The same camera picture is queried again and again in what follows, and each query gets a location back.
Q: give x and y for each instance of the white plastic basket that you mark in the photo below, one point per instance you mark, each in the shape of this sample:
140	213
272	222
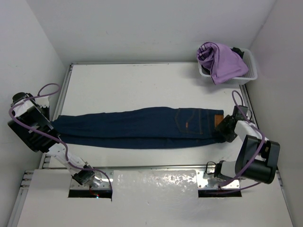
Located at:
251	75

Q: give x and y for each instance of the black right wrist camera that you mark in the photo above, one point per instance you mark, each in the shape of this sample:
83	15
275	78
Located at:
240	113

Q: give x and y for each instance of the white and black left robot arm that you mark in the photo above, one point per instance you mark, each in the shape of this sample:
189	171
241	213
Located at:
30	122

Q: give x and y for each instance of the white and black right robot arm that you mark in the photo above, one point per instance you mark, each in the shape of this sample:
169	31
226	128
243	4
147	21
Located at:
258	156

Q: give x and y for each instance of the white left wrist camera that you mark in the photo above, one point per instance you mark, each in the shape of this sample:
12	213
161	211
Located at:
42	101

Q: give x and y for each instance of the black garment in basket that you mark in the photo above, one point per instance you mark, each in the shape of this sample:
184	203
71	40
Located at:
238	51

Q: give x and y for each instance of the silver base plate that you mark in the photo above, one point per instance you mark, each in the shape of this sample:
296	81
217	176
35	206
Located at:
97	180
206	181

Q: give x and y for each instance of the dark blue denim trousers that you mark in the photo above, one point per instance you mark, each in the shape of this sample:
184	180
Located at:
147	128

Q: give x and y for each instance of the purple folded garment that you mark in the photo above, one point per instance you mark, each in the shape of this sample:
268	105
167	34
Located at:
221	62

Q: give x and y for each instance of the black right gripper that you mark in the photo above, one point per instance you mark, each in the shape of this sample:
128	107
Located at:
220	127

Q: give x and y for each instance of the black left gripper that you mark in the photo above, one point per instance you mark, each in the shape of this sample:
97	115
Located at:
47	109

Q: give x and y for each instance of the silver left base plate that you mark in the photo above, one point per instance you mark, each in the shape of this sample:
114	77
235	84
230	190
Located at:
97	180

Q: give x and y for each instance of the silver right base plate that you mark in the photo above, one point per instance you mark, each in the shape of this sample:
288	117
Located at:
206	181

